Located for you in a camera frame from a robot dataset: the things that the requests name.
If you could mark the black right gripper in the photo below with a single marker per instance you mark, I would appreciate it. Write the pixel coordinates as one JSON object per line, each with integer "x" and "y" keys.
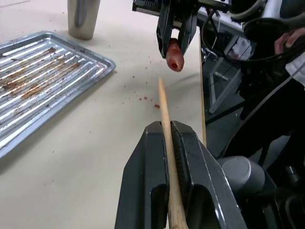
{"x": 147, "y": 6}

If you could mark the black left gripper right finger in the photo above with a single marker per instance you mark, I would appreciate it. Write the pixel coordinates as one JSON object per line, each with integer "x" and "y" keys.
{"x": 207, "y": 186}

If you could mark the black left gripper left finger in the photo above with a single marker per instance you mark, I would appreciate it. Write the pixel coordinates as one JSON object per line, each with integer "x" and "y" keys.
{"x": 140, "y": 181}

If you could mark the red sausage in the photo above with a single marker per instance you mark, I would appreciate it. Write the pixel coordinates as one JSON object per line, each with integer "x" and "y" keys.
{"x": 175, "y": 58}

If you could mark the wooden skewer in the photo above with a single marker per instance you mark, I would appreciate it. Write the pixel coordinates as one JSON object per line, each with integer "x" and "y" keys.
{"x": 166, "y": 124}

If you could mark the stainless steel cup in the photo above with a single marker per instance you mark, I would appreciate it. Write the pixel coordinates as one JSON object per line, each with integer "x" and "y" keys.
{"x": 82, "y": 19}

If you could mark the ribbed metal baking tray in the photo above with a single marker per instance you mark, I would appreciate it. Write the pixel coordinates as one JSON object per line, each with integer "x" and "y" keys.
{"x": 45, "y": 78}

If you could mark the person's bare hand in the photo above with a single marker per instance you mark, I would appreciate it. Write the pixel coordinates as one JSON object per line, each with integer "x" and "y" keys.
{"x": 289, "y": 39}

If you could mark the silver robot body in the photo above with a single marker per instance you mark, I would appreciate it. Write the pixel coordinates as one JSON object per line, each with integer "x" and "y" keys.
{"x": 243, "y": 171}

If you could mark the grey metal frame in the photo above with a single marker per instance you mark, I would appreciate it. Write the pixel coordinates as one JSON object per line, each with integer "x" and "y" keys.
{"x": 222, "y": 83}

